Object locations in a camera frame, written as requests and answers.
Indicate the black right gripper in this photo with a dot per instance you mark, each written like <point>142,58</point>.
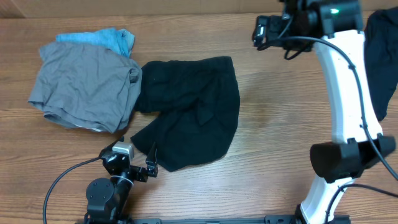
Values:
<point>259,30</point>

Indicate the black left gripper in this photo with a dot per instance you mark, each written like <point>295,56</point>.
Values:
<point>137,171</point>

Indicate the black shorts with white waistband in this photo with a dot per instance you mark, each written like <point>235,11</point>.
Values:
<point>197,103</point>

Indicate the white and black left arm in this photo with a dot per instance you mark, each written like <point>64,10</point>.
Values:
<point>107,197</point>

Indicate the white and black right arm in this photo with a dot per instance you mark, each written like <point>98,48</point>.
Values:
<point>334,31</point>

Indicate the grey folded garment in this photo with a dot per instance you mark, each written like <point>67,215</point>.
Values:
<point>86,86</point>

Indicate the black garment at right edge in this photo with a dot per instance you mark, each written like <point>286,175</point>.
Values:
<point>380,56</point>

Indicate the blue folded garment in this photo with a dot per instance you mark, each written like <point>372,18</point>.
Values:
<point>119,41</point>

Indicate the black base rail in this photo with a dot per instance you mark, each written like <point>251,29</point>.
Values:
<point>236,221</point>

